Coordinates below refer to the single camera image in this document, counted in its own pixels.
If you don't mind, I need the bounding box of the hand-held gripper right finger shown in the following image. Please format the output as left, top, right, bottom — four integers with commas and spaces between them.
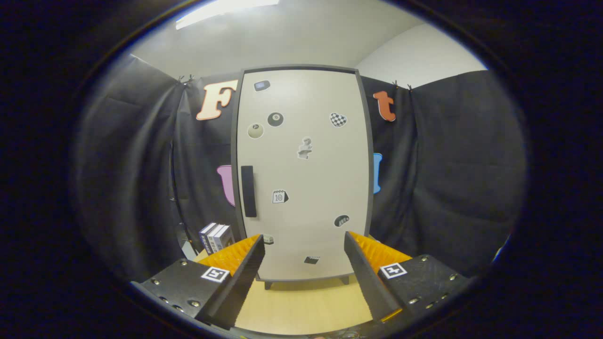
343, 231, 473, 324

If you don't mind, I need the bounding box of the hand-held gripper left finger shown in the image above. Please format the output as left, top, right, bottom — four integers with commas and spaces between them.
130, 234, 266, 331

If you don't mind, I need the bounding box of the black backdrop cloth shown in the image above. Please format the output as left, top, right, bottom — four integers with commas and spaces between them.
71, 54, 527, 283

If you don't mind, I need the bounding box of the black door handle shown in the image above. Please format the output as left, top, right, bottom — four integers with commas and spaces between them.
241, 165, 258, 218

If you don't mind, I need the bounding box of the grey cabinet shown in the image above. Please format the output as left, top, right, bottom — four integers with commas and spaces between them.
230, 65, 376, 290

